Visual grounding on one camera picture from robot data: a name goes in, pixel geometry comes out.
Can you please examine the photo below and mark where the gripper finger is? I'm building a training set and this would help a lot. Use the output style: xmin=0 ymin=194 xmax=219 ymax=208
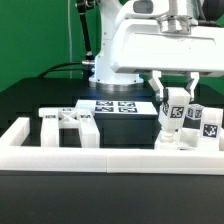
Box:
xmin=149 ymin=70 xmax=166 ymax=102
xmin=186 ymin=72 xmax=200 ymax=101

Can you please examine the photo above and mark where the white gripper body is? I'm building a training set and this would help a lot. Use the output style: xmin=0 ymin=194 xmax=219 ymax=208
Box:
xmin=110 ymin=19 xmax=224 ymax=77

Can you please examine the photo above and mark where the white chair seat part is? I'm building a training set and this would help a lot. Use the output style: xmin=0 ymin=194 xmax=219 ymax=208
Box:
xmin=154 ymin=128 xmax=224 ymax=152

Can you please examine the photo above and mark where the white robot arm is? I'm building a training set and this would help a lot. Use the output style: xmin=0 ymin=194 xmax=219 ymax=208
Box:
xmin=90 ymin=0 xmax=224 ymax=101

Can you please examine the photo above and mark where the white chair back part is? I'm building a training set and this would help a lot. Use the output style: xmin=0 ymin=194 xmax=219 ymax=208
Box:
xmin=39 ymin=107 xmax=100 ymax=148

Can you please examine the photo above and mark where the black pole with clamp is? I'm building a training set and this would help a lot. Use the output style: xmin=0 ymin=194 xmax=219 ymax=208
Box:
xmin=75 ymin=0 xmax=95 ymax=61

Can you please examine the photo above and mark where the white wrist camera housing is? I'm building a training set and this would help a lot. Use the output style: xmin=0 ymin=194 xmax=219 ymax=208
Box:
xmin=115 ymin=0 xmax=169 ymax=26

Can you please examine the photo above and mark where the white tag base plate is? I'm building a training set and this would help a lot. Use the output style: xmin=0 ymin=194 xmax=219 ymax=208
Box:
xmin=76 ymin=100 xmax=157 ymax=115

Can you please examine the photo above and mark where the black cable bundle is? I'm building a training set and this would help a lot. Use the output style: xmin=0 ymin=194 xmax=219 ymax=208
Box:
xmin=37 ymin=61 xmax=91 ymax=79

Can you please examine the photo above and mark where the white U-shaped frame fence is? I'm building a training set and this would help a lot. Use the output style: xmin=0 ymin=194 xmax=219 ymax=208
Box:
xmin=0 ymin=117 xmax=224 ymax=175

